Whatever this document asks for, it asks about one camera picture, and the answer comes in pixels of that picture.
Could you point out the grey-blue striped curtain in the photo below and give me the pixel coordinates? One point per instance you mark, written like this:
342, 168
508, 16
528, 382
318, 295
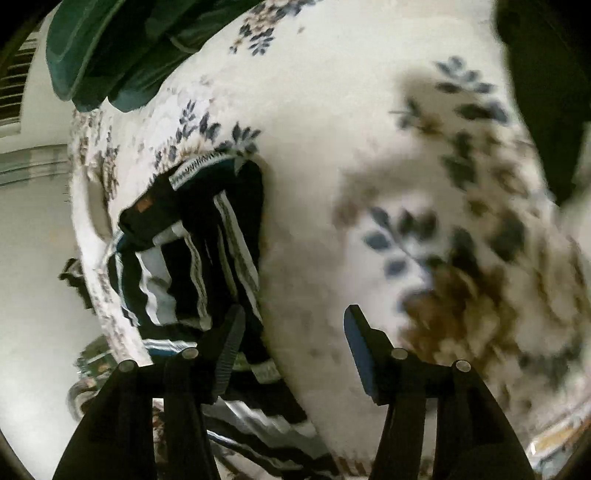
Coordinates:
32, 161

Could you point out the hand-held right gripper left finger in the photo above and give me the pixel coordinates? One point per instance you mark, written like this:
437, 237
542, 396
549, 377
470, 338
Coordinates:
232, 339

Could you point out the dark green quilt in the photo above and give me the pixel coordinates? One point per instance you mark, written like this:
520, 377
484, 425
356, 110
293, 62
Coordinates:
115, 46

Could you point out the floral bed blanket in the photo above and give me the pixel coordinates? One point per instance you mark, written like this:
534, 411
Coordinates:
323, 161

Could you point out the black white striped clothes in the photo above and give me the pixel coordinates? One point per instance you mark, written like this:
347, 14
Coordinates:
198, 258

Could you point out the dark cloth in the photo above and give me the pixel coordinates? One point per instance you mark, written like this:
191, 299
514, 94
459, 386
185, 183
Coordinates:
76, 281

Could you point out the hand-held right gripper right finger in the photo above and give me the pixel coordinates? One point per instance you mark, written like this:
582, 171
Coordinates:
358, 346

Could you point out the black cloth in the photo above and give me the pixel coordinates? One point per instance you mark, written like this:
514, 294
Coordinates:
545, 92

